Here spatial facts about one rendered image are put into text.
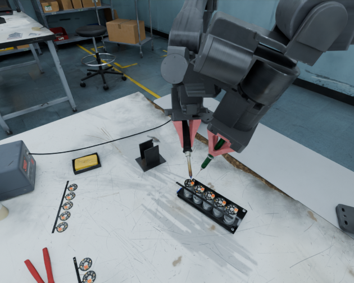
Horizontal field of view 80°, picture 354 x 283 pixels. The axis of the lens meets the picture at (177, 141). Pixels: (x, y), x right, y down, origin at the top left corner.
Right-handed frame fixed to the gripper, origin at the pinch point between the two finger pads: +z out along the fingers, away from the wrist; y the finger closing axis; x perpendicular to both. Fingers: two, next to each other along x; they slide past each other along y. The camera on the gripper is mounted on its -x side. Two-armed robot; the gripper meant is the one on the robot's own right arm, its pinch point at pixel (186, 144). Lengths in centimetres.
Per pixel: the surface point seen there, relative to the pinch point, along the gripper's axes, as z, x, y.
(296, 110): 9, 160, 140
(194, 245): 19.3, -13.4, -1.0
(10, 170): 2.6, -2.5, -41.8
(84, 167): 6.3, 7.5, -28.9
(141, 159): 6.1, 9.7, -12.7
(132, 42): -99, 312, -38
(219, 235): 18.6, -12.1, 4.8
